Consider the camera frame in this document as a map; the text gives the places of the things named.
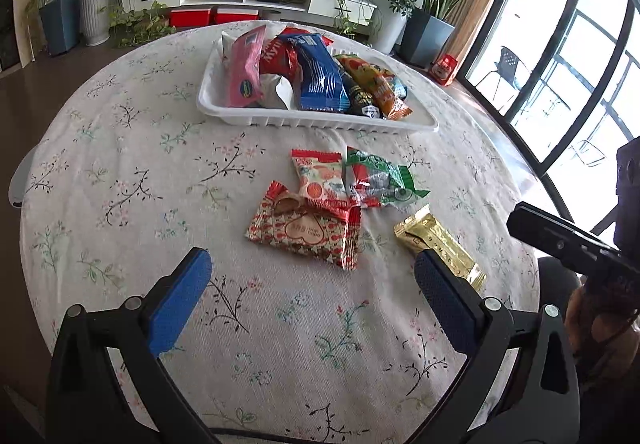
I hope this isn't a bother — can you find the green white snack packet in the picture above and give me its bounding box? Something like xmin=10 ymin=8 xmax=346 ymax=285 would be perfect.
xmin=344 ymin=146 xmax=430 ymax=208

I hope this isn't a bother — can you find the orange snack packet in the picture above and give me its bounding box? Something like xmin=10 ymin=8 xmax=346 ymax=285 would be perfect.
xmin=335 ymin=54 xmax=412 ymax=120

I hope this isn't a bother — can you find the dark black snack packet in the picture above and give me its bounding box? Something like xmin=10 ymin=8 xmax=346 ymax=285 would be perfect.
xmin=341 ymin=68 xmax=382 ymax=119

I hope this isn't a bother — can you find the red heart pattern snack packet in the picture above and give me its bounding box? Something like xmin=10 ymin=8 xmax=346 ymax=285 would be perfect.
xmin=245 ymin=181 xmax=361 ymax=271

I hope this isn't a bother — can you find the red Mylikes snack bag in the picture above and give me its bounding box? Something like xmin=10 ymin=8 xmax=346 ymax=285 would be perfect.
xmin=259 ymin=26 xmax=311 ymax=83

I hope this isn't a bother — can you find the gold snack bar packet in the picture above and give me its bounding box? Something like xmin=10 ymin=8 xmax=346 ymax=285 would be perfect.
xmin=394 ymin=206 xmax=486 ymax=292

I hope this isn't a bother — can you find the teal snack packet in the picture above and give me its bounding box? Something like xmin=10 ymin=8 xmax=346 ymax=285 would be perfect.
xmin=387 ymin=76 xmax=408 ymax=100

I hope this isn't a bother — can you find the floral white tablecloth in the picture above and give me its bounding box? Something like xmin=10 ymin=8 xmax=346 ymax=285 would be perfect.
xmin=21 ymin=27 xmax=539 ymax=443

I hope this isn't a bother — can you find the small grey pot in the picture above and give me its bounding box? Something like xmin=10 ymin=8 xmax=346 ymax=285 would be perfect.
xmin=260 ymin=10 xmax=282 ymax=22

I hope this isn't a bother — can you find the blue snack packet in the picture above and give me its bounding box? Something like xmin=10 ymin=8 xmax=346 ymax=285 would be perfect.
xmin=285 ymin=34 xmax=349 ymax=114

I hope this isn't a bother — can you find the white pot plant right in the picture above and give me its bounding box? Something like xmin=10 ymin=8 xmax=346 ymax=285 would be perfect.
xmin=370 ymin=0 xmax=416 ymax=54

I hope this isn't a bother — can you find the red storage box left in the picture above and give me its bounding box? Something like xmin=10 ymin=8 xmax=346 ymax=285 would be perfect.
xmin=169 ymin=8 xmax=212 ymax=28

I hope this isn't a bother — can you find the trailing plant on console left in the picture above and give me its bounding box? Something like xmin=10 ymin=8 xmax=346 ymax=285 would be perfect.
xmin=108 ymin=0 xmax=176 ymax=48

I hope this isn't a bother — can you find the lychee print snack packet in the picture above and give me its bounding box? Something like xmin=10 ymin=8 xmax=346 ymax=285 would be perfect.
xmin=291 ymin=149 xmax=349 ymax=210

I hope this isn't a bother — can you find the grey round stool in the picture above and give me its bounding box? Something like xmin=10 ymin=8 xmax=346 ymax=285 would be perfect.
xmin=8 ymin=146 xmax=37 ymax=209

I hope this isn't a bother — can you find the white ribbed pot plant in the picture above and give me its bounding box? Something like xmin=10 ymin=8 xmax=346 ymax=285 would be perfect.
xmin=80 ymin=0 xmax=111 ymax=48

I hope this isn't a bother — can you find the person's right hand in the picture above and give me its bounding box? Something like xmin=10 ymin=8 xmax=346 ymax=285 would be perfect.
xmin=564 ymin=286 xmax=639 ymax=384

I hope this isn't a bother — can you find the red gift box on floor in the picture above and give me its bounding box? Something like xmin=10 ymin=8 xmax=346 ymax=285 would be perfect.
xmin=431 ymin=54 xmax=458 ymax=86

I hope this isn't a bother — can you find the red storage box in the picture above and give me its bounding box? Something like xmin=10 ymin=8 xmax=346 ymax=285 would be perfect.
xmin=213 ymin=6 xmax=259 ymax=25
xmin=169 ymin=8 xmax=212 ymax=28

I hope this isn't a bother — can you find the pink snack packet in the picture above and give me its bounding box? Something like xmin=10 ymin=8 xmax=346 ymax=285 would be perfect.
xmin=227 ymin=26 xmax=266 ymax=108

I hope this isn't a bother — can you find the black balcony chair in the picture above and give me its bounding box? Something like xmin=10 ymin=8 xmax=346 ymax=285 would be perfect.
xmin=476 ymin=45 xmax=524 ymax=97

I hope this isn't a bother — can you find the red storage box right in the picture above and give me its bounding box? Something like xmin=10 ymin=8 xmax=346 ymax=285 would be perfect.
xmin=213 ymin=6 xmax=259 ymax=25

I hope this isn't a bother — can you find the white plastic tray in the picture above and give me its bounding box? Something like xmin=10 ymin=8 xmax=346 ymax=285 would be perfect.
xmin=196 ymin=22 xmax=438 ymax=134

